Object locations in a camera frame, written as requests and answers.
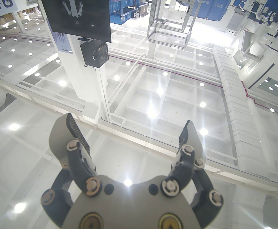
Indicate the aluminium frame rack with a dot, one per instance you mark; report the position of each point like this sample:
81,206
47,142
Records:
167,28

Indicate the blue partition panel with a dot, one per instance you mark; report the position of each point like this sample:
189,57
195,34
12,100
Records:
121,13
212,9

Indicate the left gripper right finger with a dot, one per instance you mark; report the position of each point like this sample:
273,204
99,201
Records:
187,162

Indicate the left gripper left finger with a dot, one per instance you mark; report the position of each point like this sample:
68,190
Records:
75,160

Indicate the black display screen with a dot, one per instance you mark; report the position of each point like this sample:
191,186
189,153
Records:
76,19

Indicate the white poster on pillar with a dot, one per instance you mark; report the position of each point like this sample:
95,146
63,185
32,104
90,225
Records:
64,43

